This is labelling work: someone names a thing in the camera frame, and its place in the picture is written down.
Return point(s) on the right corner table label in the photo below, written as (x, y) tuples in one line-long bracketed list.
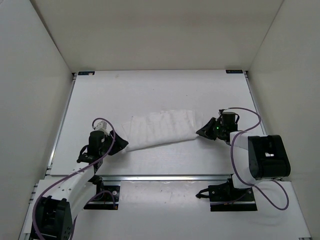
[(234, 71)]

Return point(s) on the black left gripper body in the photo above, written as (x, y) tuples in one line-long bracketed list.
[(105, 148)]

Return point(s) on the left corner table label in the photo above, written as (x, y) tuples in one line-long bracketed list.
[(86, 73)]

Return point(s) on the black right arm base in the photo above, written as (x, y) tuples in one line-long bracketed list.
[(226, 198)]

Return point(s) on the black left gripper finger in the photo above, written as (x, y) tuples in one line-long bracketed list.
[(115, 149), (118, 140)]

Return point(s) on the corner table label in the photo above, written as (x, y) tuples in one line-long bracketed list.
[(234, 71), (86, 73)]

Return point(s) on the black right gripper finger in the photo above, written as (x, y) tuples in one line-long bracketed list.
[(210, 127), (207, 136)]

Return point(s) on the white front cover board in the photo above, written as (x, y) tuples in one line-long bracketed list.
[(155, 210)]

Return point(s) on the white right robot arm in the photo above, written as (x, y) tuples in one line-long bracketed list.
[(267, 156)]

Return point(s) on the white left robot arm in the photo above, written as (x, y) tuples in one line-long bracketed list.
[(56, 210)]

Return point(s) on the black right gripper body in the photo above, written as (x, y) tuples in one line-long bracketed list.
[(220, 128)]

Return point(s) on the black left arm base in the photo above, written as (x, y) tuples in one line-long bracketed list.
[(107, 196)]

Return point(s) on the aluminium table edge rail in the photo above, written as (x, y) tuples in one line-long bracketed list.
[(166, 178)]

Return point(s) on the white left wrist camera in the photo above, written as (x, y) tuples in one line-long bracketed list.
[(102, 126)]

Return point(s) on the white pleated skirt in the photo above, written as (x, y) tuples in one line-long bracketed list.
[(161, 128)]

